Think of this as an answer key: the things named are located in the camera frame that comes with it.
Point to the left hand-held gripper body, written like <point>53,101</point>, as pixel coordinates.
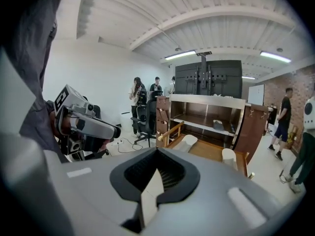
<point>66,99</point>

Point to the person's left hand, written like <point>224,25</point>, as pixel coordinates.
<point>67,126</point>

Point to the black display on stand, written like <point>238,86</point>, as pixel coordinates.
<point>229,77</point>

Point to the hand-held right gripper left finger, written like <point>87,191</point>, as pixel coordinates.
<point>93,195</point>

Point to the round ceiling sensor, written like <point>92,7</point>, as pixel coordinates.
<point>279,50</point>
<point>177,49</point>

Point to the light grey white slipper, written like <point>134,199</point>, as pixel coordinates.
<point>229,156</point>
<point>188,141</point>

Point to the whiteboard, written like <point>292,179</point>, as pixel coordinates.
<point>256,95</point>

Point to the wooden shoe rack shelf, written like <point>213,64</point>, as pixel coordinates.
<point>206,151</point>

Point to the white dotted device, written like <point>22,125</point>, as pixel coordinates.
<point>309,114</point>

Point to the dark grey white slipper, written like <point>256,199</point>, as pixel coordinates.
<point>217,125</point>

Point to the brown wooden cabinet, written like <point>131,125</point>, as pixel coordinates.
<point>209,102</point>

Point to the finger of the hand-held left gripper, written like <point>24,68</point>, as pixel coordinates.
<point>98,128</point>

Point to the person's dark jacket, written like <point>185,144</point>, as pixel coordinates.
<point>29,45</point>

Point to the long ceiling light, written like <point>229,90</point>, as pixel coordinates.
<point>275,57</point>
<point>179,55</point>
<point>249,77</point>

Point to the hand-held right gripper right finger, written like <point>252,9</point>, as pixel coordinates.
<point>216,205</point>

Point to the person's left forearm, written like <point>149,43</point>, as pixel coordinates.
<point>37,131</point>

